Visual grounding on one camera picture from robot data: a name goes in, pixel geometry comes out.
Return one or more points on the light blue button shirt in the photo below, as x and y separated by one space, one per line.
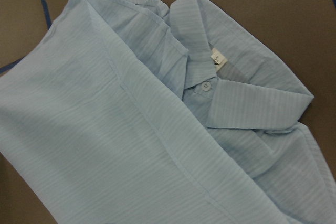
132 111

